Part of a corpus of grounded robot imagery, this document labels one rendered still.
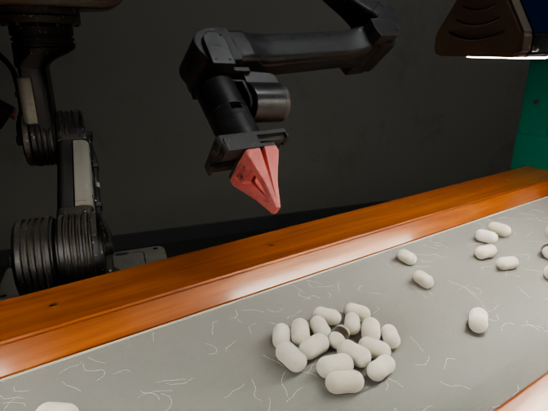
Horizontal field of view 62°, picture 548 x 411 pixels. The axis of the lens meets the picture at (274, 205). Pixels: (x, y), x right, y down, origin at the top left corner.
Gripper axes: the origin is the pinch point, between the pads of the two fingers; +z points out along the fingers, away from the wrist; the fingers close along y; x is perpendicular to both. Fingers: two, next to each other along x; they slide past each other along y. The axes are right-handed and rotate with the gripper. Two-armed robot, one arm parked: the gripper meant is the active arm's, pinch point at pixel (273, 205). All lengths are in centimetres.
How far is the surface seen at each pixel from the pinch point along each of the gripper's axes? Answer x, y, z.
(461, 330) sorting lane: -2.4, 13.6, 22.1
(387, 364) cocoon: -4.2, 0.6, 21.8
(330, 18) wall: 79, 143, -147
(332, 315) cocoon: 1.9, 1.6, 14.5
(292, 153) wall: 139, 122, -103
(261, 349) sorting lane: 3.8, -7.4, 14.8
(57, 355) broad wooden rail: 10.2, -26.0, 6.7
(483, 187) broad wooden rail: 13, 59, -1
